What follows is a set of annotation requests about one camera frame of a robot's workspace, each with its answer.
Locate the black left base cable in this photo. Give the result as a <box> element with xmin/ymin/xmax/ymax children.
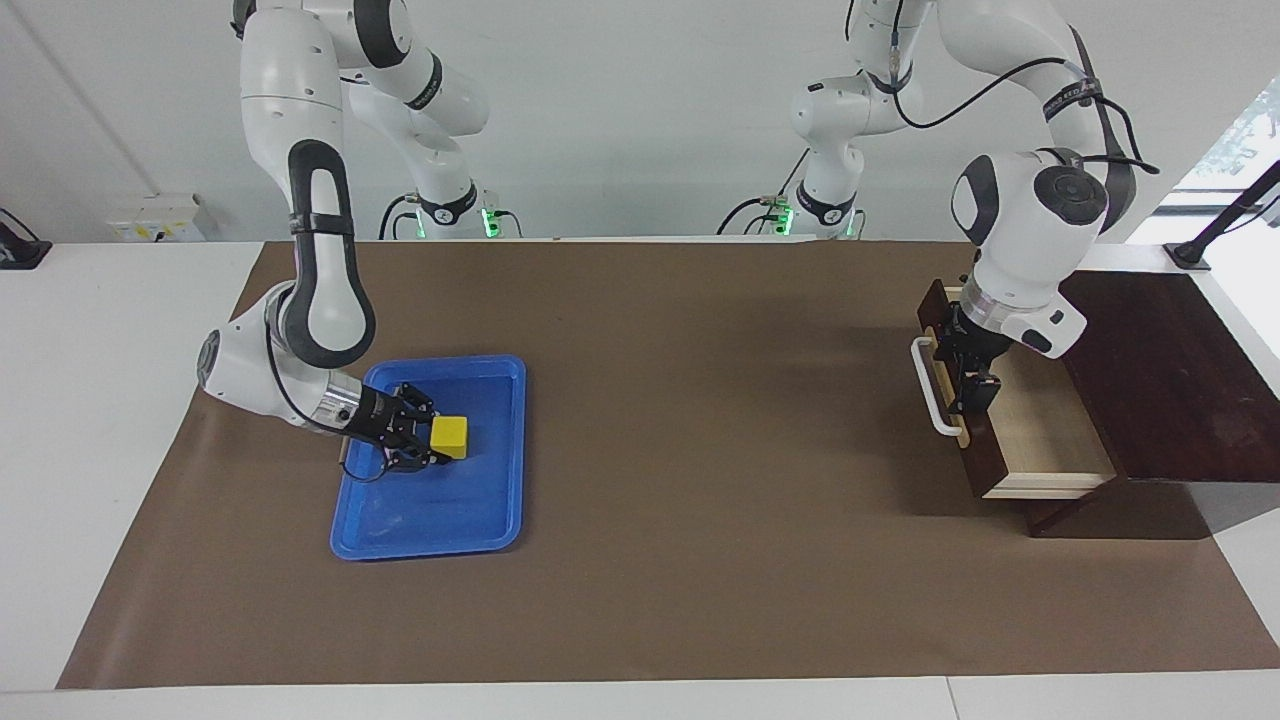
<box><xmin>717</xmin><ymin>150</ymin><xmax>813</xmax><ymax>238</ymax></box>

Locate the black right base cable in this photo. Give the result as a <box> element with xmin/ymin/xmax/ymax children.
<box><xmin>378</xmin><ymin>192</ymin><xmax>421</xmax><ymax>242</ymax></box>

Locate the yellow cube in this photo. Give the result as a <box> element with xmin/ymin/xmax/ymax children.
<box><xmin>430</xmin><ymin>415</ymin><xmax>471</xmax><ymax>462</ymax></box>

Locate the wooden drawer with white handle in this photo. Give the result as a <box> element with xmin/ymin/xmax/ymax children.
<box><xmin>909</xmin><ymin>278</ymin><xmax>1117</xmax><ymax>501</ymax></box>

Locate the white wall socket box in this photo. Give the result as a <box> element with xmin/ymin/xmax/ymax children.
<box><xmin>107</xmin><ymin>193</ymin><xmax>217</xmax><ymax>245</ymax></box>

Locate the brown table mat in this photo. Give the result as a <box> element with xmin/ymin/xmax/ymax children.
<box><xmin>57</xmin><ymin>238</ymin><xmax>1280</xmax><ymax>691</ymax></box>

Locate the blue plastic tray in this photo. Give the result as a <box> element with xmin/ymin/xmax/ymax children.
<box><xmin>330</xmin><ymin>355</ymin><xmax>528</xmax><ymax>561</ymax></box>

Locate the black base cable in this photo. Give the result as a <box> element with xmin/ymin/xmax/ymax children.
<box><xmin>717</xmin><ymin>150</ymin><xmax>813</xmax><ymax>238</ymax></box>
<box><xmin>378</xmin><ymin>192</ymin><xmax>421</xmax><ymax>242</ymax></box>

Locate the black flat stand base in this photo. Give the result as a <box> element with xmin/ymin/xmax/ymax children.
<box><xmin>0</xmin><ymin>207</ymin><xmax>54</xmax><ymax>272</ymax></box>

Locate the black angled stand pole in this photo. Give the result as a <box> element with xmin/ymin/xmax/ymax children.
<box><xmin>1164</xmin><ymin>160</ymin><xmax>1280</xmax><ymax>273</ymax></box>

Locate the dark wooden drawer cabinet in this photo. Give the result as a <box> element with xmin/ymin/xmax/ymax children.
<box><xmin>1018</xmin><ymin>268</ymin><xmax>1280</xmax><ymax>541</ymax></box>

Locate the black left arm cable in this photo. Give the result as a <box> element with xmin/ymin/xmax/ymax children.
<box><xmin>845</xmin><ymin>0</ymin><xmax>1161</xmax><ymax>177</ymax></box>

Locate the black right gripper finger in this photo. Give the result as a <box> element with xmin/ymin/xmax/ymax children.
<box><xmin>384</xmin><ymin>442</ymin><xmax>453</xmax><ymax>474</ymax></box>
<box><xmin>394</xmin><ymin>382</ymin><xmax>438</xmax><ymax>425</ymax></box>

